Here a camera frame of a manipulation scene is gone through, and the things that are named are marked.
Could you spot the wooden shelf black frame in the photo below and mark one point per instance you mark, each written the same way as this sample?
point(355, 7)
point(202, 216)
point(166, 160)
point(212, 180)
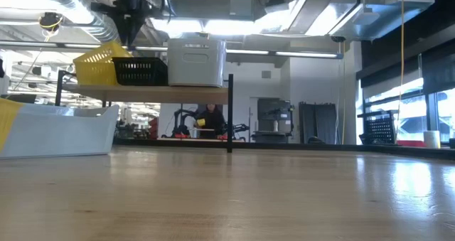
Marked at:
point(149, 94)

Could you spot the long ceiling light bar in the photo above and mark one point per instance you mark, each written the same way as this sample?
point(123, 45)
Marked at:
point(305, 54)
point(35, 45)

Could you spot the person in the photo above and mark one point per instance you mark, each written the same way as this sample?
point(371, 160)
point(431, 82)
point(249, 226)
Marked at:
point(211, 122)

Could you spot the dark grey cabinet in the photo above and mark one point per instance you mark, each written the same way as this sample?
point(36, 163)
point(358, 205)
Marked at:
point(318, 123)

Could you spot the grey ceiling box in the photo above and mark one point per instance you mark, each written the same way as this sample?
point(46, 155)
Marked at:
point(241, 5)

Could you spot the black background robot arm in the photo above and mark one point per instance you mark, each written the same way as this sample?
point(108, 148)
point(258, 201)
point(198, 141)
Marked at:
point(181, 123)
point(238, 131)

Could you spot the silver rectangular air duct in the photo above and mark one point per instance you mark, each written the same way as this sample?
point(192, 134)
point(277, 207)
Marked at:
point(373, 17)

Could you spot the black aluminium frame crossbar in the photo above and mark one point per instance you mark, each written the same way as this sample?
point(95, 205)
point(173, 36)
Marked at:
point(284, 145)

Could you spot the grey machine cabinet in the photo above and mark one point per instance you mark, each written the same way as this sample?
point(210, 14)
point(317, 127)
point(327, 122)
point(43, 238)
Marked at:
point(270, 109)

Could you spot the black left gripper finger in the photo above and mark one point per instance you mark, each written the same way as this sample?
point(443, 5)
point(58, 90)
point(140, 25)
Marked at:
point(135, 26)
point(125, 27)

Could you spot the black round ceiling fixture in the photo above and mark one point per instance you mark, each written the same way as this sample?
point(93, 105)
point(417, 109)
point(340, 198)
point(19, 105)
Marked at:
point(50, 21)

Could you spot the grey wall vent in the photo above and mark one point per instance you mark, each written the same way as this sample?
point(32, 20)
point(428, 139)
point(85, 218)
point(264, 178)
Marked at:
point(266, 74)

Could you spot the white paper roll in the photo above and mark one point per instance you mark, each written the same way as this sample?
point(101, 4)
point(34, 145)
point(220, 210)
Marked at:
point(432, 139)

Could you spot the yellow cup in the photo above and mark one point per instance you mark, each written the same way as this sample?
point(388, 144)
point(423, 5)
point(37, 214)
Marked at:
point(200, 122)

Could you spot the silver spiral air duct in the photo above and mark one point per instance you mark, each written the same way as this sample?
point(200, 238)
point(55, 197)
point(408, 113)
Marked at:
point(89, 24)

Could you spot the red container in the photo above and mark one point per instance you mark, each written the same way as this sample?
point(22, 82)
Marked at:
point(412, 143)

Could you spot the white plastic bin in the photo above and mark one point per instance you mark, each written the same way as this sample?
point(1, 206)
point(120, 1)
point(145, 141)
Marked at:
point(64, 134)
point(195, 72)

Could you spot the black perforated cart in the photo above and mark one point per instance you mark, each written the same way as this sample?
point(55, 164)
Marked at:
point(378, 129)

